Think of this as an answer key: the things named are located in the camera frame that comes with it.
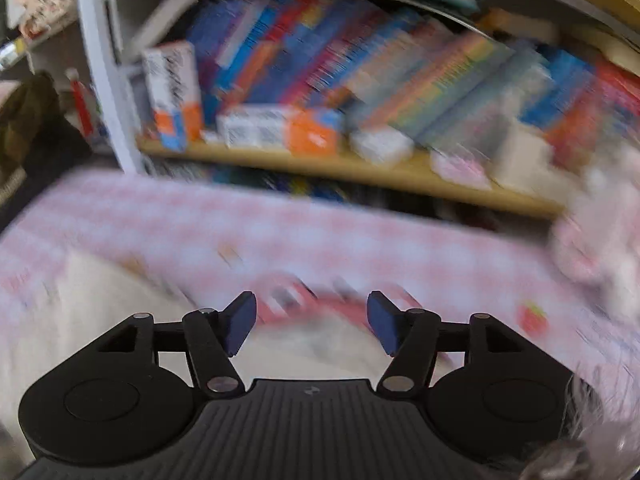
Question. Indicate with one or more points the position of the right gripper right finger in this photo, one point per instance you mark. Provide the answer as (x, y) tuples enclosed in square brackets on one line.
[(410, 338)]

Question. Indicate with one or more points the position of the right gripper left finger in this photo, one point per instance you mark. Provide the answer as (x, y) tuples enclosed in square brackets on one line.
[(213, 338)]

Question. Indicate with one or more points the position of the cream t-shirt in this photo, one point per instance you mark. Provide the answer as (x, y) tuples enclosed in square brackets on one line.
[(92, 296)]

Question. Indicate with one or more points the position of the pink checkered desk mat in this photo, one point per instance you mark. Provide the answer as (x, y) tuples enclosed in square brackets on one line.
[(212, 242)]

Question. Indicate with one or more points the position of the small white box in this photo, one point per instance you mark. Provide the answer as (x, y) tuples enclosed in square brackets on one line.
[(381, 146)]

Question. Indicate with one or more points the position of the pink white bunny plush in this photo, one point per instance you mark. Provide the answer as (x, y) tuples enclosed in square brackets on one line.
[(596, 243)]

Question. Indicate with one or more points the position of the flat white orange box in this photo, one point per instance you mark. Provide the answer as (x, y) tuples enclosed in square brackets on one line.
[(315, 131)]

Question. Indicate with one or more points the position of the wooden bookshelf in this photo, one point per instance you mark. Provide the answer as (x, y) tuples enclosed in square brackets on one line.
[(414, 175)]

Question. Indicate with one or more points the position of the white orange usmile box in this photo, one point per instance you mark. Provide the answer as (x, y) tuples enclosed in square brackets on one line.
[(175, 94)]

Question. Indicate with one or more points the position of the row of colourful books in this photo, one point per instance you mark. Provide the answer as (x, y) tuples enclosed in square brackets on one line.
[(446, 89)]

